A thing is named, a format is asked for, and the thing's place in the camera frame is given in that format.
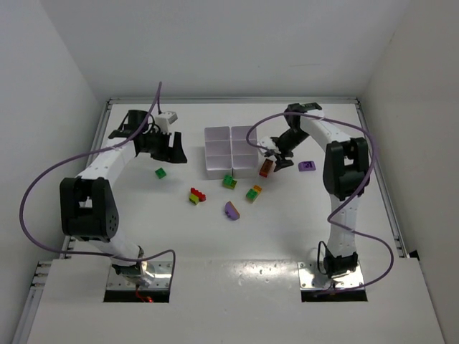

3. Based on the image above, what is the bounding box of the small green lego brick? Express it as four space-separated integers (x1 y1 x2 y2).
155 168 166 179

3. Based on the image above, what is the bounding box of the purple lego brick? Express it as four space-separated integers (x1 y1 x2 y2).
298 161 316 172

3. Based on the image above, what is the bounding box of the green orange lego stack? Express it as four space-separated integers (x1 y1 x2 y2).
245 185 262 203

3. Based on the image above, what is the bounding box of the red and yellow lego stack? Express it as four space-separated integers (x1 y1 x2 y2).
189 188 207 205

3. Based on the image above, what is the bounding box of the green and yellow lego stack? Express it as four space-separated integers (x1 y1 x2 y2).
222 175 237 190

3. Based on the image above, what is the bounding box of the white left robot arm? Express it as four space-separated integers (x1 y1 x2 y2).
60 110 187 288

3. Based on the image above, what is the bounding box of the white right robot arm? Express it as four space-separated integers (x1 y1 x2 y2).
259 102 369 277

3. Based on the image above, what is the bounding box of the white divided storage box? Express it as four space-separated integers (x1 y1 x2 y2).
204 126 259 179

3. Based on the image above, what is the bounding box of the purple half-round lego piece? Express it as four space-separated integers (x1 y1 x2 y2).
224 201 240 221

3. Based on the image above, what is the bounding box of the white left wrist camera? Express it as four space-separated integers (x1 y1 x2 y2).
153 111 178 133

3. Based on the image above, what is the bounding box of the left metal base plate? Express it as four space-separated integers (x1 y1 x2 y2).
106 261 173 291

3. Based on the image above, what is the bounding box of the metal base plate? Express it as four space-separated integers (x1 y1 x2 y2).
298 260 366 291
106 261 173 291

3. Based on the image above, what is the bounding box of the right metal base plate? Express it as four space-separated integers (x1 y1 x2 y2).
298 260 366 291

